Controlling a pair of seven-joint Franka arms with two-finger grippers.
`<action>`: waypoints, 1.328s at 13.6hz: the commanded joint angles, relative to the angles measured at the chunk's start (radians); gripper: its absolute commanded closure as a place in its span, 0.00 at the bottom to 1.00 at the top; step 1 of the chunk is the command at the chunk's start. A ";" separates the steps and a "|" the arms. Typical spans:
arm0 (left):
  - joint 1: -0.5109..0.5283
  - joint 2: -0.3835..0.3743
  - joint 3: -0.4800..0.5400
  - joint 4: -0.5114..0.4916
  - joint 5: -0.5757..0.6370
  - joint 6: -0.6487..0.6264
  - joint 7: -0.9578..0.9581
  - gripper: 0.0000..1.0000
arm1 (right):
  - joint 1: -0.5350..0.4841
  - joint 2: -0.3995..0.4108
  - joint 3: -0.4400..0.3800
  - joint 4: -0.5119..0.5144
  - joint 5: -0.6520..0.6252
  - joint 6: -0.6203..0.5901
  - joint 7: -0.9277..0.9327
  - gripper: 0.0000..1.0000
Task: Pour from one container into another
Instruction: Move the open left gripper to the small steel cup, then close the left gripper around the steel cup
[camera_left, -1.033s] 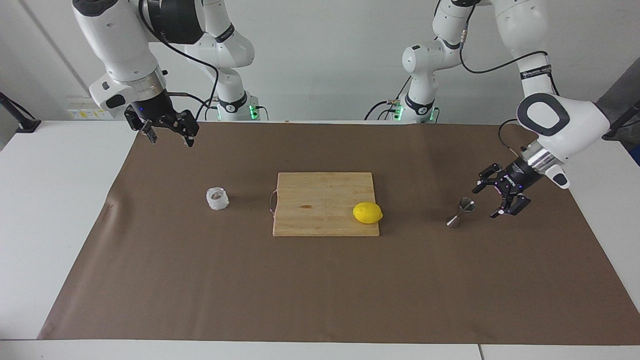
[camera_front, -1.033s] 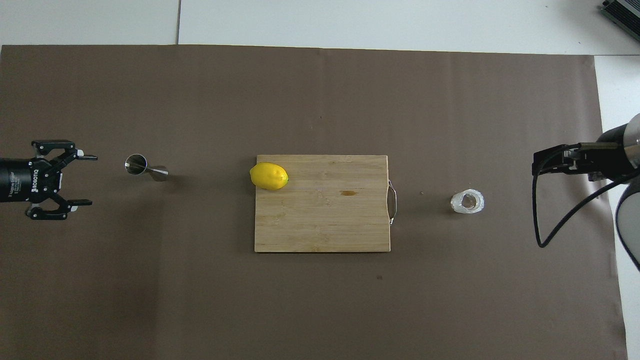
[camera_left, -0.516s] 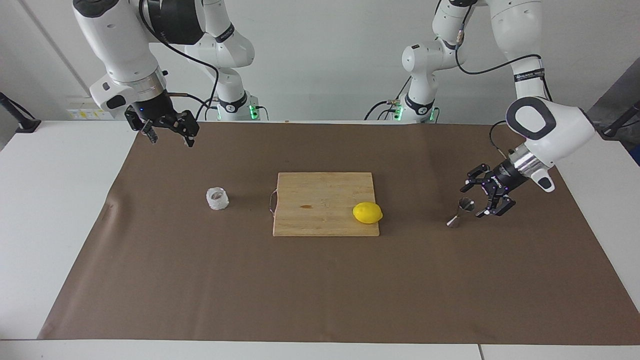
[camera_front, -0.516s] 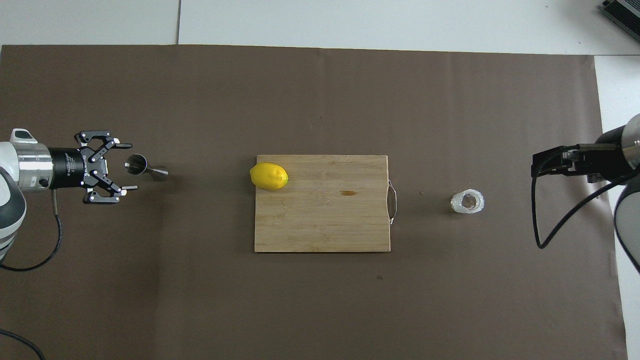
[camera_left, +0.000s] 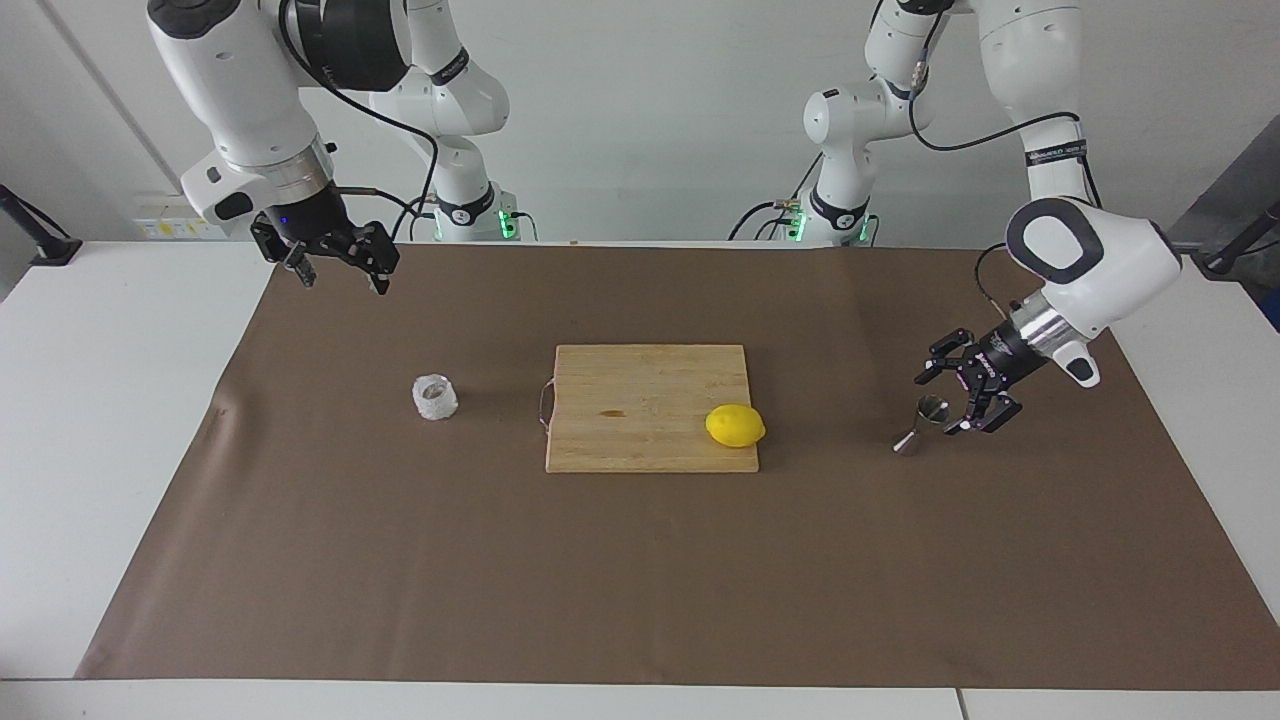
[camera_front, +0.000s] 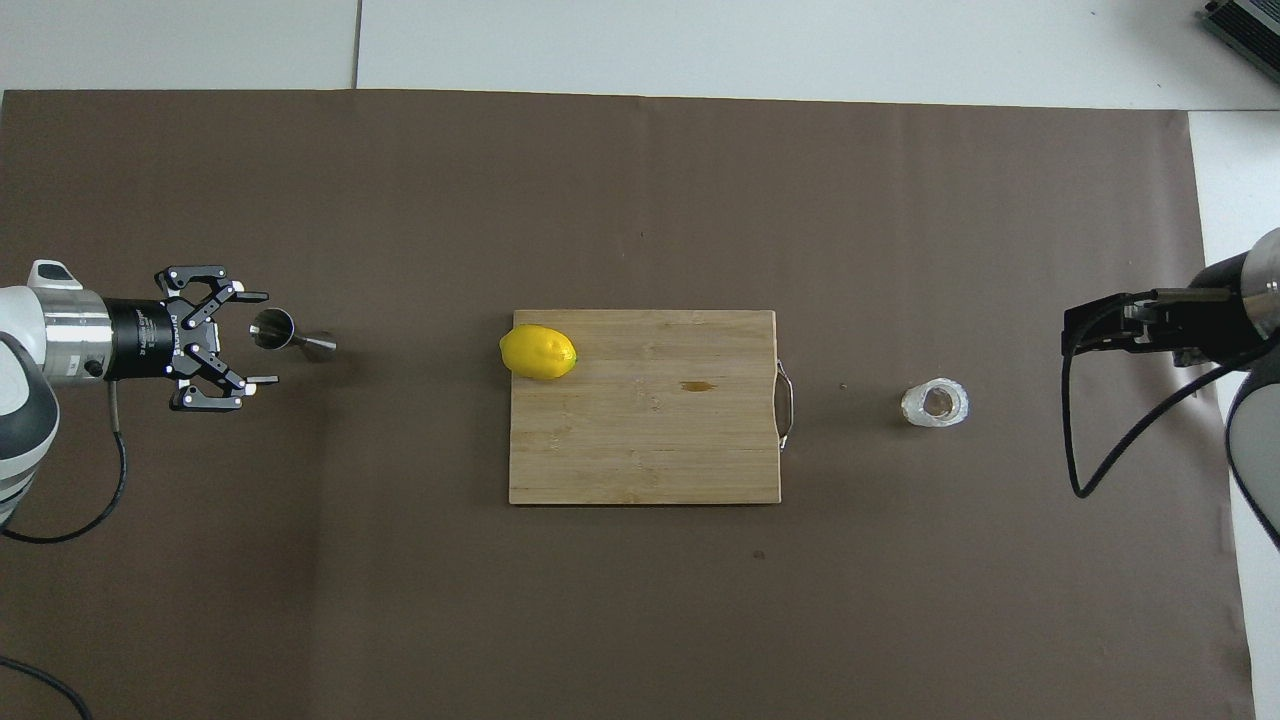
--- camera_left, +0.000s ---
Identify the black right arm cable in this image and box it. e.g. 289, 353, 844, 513
278, 0, 443, 243

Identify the yellow lemon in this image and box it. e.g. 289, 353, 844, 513
705, 404, 767, 449

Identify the steel double jigger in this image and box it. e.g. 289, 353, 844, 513
893, 395, 952, 458

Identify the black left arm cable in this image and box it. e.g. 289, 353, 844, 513
905, 0, 1106, 306

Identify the small clear glass cup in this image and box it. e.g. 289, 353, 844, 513
412, 374, 460, 422

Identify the brown paper table mat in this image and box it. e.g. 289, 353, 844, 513
75, 243, 1280, 691

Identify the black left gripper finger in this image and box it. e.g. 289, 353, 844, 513
914, 328, 977, 387
944, 392, 1024, 437

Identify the white wall socket box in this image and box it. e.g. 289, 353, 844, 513
133, 195, 226, 241

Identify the black base cable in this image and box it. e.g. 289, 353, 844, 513
390, 195, 539, 243
728, 155, 823, 241

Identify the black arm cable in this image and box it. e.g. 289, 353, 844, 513
905, 0, 1106, 306
278, 0, 443, 243

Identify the wooden cutting board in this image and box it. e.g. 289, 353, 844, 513
545, 345, 760, 474

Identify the dark grey panel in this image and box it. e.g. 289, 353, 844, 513
1168, 115, 1280, 251

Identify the black clamp stand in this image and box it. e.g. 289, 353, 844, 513
0, 184, 83, 267
1192, 200, 1280, 281

